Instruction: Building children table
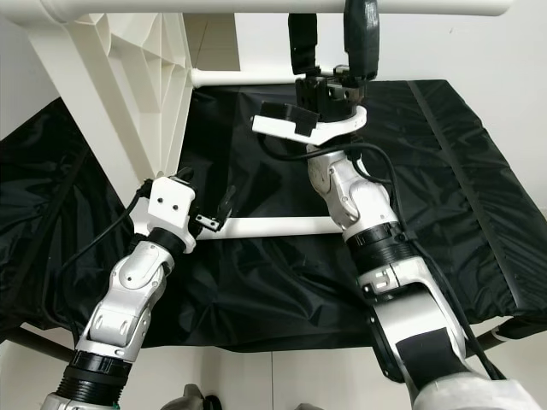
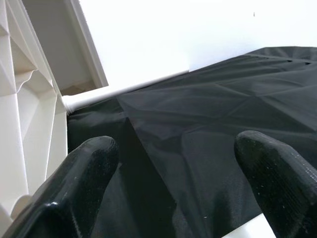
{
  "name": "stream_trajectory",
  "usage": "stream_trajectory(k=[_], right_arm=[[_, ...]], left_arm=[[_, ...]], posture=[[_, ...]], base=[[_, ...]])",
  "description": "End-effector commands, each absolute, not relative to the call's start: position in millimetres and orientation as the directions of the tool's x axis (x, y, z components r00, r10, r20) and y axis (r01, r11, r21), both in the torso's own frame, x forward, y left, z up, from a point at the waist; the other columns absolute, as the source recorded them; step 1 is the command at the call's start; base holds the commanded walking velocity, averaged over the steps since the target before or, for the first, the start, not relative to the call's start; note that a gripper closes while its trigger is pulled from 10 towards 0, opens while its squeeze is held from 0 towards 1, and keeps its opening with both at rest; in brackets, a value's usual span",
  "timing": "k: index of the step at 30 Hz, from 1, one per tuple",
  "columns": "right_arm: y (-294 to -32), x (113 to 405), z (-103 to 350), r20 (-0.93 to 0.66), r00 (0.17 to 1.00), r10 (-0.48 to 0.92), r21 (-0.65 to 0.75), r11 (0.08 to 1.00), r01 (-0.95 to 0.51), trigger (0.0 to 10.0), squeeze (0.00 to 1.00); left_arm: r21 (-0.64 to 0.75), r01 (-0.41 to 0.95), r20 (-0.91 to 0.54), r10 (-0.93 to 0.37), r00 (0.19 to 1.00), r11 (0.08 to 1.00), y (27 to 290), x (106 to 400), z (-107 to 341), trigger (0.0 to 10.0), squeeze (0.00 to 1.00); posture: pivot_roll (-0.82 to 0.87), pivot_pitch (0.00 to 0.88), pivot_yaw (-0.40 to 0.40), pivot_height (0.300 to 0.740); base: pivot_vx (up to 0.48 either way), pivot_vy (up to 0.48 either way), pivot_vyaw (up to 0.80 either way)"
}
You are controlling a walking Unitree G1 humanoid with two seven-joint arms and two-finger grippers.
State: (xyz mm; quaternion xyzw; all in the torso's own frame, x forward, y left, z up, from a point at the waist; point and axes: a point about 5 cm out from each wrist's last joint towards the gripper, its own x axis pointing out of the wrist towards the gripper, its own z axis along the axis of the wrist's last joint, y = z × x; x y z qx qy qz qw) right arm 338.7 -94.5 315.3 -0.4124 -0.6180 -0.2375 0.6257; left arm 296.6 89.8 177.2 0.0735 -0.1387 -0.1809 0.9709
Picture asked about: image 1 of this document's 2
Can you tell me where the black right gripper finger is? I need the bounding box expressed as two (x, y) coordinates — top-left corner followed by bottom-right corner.
(288, 12), (320, 77)
(343, 0), (382, 83)

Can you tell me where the white plastic table top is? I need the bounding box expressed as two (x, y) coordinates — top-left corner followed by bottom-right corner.
(26, 10), (242, 185)

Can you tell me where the grey left robot foot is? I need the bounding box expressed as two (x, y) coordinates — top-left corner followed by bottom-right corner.
(168, 384), (220, 410)

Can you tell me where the black tablecloth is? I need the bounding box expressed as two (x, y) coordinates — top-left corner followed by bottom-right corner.
(0, 79), (547, 353)

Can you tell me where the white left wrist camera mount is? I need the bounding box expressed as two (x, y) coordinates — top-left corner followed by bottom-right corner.
(132, 174), (198, 256)

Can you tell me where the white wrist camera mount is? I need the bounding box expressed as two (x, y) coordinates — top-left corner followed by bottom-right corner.
(251, 102), (369, 147)
(132, 174), (198, 256)

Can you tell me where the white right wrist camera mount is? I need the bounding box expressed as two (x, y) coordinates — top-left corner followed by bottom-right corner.
(251, 102), (369, 147)

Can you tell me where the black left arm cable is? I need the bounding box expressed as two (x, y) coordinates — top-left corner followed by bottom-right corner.
(50, 168), (194, 326)

